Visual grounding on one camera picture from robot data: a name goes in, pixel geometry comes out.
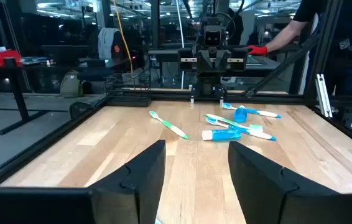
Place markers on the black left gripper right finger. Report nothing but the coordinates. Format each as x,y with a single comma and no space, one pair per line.
257,186

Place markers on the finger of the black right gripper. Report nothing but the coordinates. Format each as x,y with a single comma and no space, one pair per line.
222,62
204,62

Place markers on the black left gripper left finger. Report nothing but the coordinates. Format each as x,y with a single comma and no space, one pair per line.
138,186

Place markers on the blue and white toothbrush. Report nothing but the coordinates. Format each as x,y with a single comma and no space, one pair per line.
263,135
263,113

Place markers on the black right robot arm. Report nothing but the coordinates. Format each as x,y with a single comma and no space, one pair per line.
208,87

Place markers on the grey laptop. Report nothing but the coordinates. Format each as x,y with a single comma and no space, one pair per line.
257,60

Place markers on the person's hand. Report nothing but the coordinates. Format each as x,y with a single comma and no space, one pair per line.
258,50

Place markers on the person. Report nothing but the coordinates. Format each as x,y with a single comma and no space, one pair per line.
285,34

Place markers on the grey jacket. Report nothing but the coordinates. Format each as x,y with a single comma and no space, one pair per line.
107,43

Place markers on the olive backpack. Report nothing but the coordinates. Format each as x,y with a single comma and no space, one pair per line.
70,85

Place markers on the black desk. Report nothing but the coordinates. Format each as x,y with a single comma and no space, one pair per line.
20,96

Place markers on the black cylinder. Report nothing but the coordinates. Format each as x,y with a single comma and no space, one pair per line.
9,62

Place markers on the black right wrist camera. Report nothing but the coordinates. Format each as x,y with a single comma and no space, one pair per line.
214,36

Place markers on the black aluminium table frame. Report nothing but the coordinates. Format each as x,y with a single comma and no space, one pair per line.
272,97

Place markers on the silver aluminium bracket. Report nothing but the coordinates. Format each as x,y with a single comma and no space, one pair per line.
323,96

